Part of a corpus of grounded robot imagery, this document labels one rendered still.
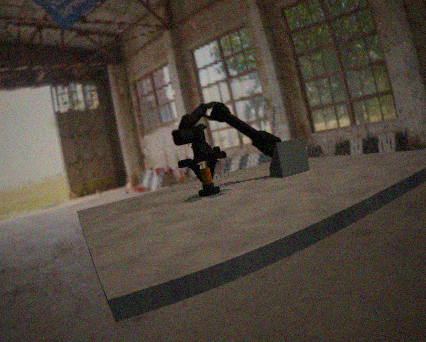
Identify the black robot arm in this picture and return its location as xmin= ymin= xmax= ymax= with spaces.
xmin=172 ymin=102 xmax=281 ymax=162

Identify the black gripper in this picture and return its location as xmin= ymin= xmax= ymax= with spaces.
xmin=178 ymin=140 xmax=227 ymax=182

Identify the orange cylinder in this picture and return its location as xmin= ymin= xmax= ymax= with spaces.
xmin=200 ymin=167 xmax=213 ymax=185

